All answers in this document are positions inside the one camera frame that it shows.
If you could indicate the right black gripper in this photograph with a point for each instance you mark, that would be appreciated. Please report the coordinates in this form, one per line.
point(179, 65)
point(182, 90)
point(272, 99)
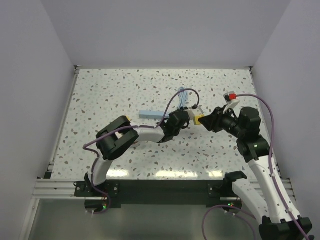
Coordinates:
point(212, 122)

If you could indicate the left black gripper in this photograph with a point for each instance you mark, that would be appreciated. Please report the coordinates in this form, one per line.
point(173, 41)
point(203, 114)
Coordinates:
point(172, 112)

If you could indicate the small yellow plug adapter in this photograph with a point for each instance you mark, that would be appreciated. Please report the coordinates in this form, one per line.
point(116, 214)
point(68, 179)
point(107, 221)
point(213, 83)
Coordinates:
point(196, 119)

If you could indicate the light blue power strip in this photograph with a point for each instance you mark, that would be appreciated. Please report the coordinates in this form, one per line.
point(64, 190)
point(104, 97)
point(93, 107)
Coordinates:
point(149, 114)

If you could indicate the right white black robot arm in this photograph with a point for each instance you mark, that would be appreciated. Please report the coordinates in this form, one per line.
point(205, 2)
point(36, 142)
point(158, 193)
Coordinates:
point(277, 216)

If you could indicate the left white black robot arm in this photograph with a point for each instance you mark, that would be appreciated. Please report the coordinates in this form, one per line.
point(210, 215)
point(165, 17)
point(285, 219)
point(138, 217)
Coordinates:
point(117, 137)

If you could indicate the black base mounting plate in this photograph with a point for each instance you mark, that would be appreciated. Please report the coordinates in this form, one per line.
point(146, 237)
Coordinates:
point(116, 193)

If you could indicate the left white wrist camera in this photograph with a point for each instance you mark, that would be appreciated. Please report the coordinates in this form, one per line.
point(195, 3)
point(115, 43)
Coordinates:
point(194, 112)

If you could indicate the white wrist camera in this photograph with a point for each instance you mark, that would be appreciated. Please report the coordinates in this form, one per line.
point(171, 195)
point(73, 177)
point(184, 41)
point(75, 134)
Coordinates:
point(231, 101)
point(194, 112)

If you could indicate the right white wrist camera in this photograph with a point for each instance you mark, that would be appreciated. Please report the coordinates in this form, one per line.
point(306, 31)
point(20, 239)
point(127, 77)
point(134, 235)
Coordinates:
point(231, 101)

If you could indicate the aluminium table frame rail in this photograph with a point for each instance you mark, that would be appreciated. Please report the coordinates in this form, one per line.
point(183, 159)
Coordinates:
point(54, 189)

